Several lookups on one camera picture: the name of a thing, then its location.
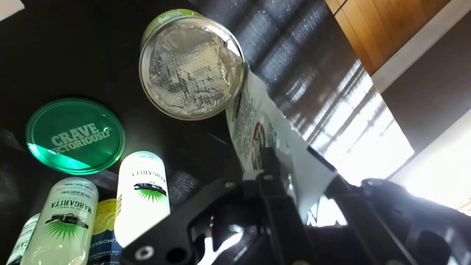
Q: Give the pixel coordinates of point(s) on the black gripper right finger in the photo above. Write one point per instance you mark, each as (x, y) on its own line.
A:
(363, 226)

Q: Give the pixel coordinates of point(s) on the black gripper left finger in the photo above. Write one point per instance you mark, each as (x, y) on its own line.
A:
(282, 222)

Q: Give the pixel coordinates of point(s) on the blue and yellow packet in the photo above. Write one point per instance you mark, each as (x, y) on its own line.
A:
(105, 230)

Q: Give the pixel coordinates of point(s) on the white green margarita bottle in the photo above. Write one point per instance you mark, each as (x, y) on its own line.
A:
(61, 226)
(23, 241)
(142, 192)

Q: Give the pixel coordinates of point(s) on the jar with silver lid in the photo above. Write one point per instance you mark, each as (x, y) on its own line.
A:
(192, 67)

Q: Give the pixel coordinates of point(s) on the green round lid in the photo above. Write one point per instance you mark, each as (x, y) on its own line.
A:
(74, 135)

